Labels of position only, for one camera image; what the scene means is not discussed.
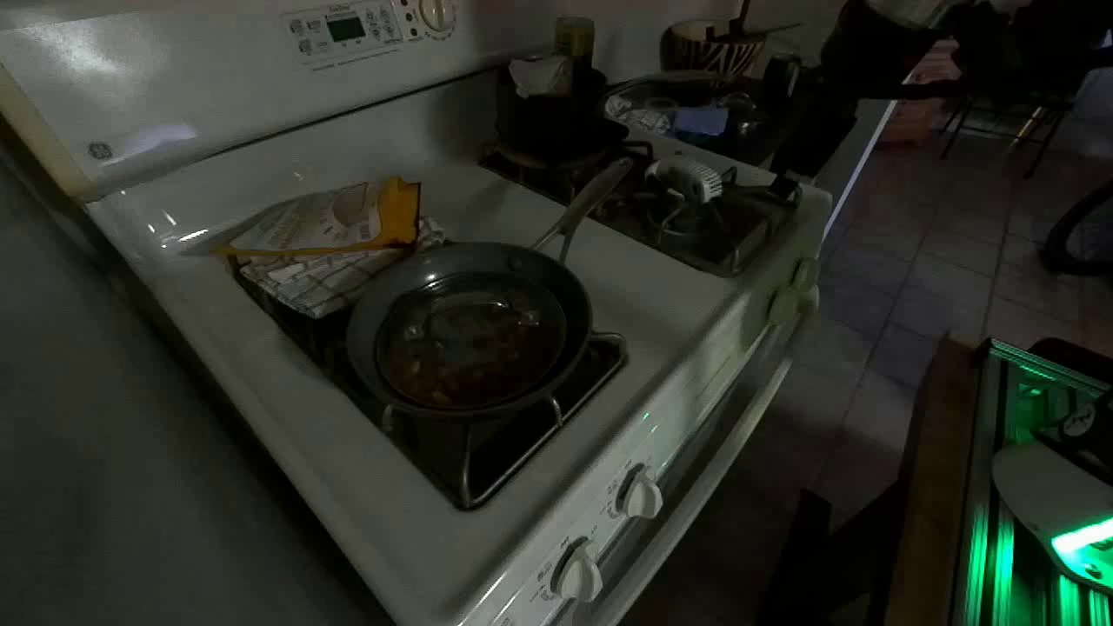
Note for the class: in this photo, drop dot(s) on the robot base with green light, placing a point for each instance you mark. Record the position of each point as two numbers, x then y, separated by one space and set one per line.
1038 500

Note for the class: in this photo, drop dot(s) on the dark frying pan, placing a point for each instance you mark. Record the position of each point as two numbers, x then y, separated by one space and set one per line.
394 304

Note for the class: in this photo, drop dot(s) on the woven basket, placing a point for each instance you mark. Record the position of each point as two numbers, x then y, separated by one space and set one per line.
719 46

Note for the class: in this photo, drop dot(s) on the black pot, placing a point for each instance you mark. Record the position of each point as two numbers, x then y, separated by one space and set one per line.
558 124

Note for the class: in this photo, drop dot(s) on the white stove lighter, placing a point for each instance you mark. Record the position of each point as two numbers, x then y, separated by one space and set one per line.
685 179

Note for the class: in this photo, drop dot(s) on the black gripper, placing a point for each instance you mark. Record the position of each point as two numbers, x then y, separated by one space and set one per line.
876 53

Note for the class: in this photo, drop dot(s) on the stove control panel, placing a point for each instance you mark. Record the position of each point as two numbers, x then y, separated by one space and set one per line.
371 26

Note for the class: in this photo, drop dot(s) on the white stove knob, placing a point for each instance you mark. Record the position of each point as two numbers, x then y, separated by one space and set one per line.
575 571
638 497

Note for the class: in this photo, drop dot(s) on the white crumpled paper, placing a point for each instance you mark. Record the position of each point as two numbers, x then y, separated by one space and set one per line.
539 75

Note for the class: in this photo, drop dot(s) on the blue sponge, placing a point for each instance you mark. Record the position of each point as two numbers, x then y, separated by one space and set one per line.
701 124

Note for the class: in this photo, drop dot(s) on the black burner grate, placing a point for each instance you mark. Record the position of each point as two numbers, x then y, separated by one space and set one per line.
509 447
696 231

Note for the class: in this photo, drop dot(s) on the wooden board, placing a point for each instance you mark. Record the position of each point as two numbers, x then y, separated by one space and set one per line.
927 509

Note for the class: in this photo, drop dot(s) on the white gas stove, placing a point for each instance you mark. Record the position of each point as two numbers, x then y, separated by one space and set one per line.
648 335

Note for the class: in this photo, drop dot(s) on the yellow bottle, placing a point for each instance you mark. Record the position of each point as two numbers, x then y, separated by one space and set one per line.
575 35

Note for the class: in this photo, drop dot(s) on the dark chair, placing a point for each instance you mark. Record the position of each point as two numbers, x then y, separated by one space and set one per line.
1011 109

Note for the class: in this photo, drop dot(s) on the orange food bag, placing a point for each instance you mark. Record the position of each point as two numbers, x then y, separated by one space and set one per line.
336 216

